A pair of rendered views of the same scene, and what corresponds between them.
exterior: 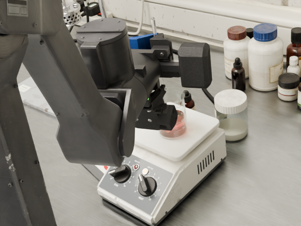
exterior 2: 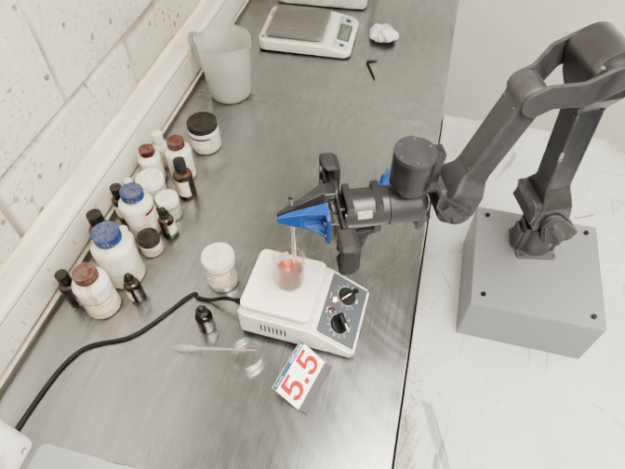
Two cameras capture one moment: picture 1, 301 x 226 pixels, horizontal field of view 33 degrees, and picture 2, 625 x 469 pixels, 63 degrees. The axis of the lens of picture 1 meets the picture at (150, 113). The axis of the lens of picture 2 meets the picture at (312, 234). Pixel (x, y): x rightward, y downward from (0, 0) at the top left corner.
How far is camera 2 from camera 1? 0.99 m
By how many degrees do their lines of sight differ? 80
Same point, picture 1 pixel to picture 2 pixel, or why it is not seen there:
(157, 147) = (317, 284)
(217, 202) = not seen: hidden behind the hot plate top
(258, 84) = (141, 271)
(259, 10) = (24, 263)
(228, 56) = (107, 293)
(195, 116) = (261, 270)
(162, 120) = not seen: hidden behind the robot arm
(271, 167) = (266, 240)
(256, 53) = (130, 248)
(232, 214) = (328, 252)
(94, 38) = (431, 150)
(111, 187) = (352, 334)
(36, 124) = not seen: outside the picture
